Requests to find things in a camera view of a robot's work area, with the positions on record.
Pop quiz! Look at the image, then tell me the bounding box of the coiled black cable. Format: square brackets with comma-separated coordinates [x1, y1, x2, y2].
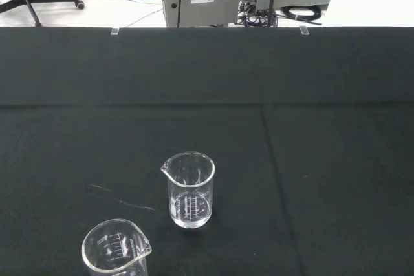
[279, 5, 323, 27]

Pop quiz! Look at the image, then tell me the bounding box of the black bench cloth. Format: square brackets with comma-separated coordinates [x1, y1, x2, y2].
[0, 26, 414, 276]

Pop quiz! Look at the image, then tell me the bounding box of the tangled cable bundle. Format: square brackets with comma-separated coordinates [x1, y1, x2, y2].
[237, 1, 279, 28]

